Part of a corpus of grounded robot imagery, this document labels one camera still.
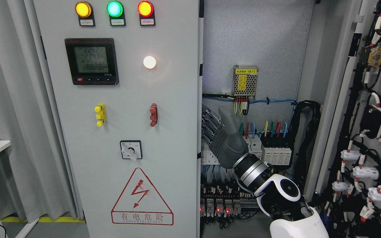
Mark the metal mesh power supply module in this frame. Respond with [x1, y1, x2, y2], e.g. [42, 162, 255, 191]
[232, 65, 259, 97]

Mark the red indicator light left door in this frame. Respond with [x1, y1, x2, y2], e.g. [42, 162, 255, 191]
[138, 0, 154, 18]

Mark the red terminal post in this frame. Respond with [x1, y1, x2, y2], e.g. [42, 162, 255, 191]
[149, 103, 158, 127]

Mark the right black corrugated cable conduit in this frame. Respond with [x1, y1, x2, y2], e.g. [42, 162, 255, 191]
[285, 100, 321, 205]

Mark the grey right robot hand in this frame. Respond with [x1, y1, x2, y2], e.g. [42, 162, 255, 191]
[201, 104, 248, 169]

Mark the lower relay and breaker row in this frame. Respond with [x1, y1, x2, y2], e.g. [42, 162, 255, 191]
[199, 179, 261, 223]

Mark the white DIN socket breaker row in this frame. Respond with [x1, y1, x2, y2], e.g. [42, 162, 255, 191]
[201, 136, 263, 165]

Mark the left door rotary selector switch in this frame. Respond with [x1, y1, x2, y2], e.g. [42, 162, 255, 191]
[119, 140, 143, 161]

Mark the yellow terminal post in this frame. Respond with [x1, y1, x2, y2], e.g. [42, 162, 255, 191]
[94, 103, 107, 127]

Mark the green indicator light left door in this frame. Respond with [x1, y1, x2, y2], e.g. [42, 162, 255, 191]
[107, 0, 124, 18]

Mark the white indicator light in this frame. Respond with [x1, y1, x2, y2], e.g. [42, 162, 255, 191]
[143, 56, 157, 69]

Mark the black digital power meter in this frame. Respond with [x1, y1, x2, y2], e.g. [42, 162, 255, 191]
[64, 38, 119, 85]

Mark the grey curtain left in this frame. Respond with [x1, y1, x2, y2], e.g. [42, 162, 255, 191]
[0, 0, 84, 221]

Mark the red electric hazard warning sticker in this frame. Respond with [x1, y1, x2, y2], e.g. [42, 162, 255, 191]
[111, 167, 174, 225]

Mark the yellow indicator light left door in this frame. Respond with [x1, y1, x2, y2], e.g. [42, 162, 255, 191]
[75, 1, 92, 18]

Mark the black surge protector module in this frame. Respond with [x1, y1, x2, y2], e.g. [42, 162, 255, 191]
[261, 137, 292, 170]

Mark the grey cabinet door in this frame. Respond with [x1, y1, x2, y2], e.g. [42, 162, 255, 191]
[34, 0, 200, 238]
[294, 0, 381, 238]

